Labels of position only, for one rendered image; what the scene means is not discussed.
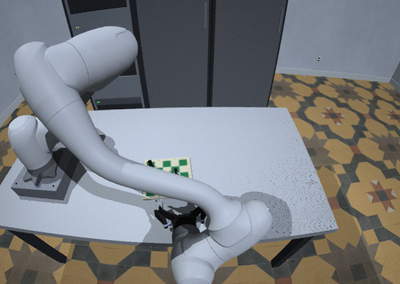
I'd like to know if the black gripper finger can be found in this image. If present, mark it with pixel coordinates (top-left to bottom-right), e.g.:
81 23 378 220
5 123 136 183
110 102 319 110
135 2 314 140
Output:
185 207 206 224
154 199 181 229

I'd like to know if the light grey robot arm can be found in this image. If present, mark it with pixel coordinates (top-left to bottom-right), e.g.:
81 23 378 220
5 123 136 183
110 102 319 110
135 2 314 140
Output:
8 26 273 284

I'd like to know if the green and white chessboard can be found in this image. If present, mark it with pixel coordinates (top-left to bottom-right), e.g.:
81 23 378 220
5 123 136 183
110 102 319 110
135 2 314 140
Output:
143 157 192 200

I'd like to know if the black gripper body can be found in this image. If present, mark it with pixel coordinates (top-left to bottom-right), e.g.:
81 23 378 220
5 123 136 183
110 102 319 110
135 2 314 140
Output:
171 214 197 230

